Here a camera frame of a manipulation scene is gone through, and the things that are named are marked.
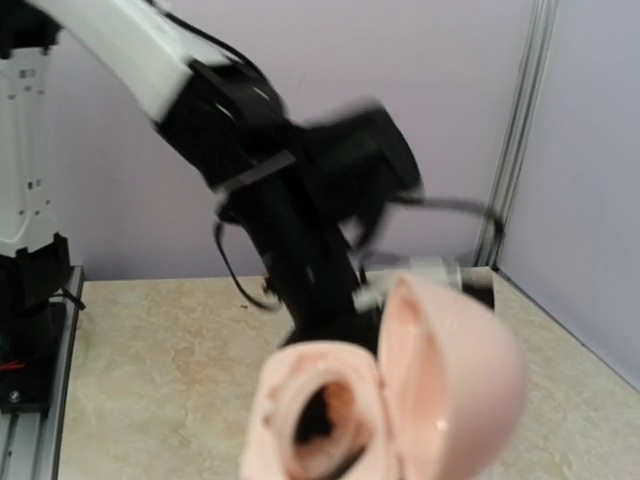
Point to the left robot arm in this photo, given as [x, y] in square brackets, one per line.
[307, 196]

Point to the left aluminium frame post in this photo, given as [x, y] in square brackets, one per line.
[528, 84]

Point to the front aluminium rail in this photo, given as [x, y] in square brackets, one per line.
[33, 399]

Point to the pink earbud charging case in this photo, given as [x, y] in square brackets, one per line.
[439, 399]

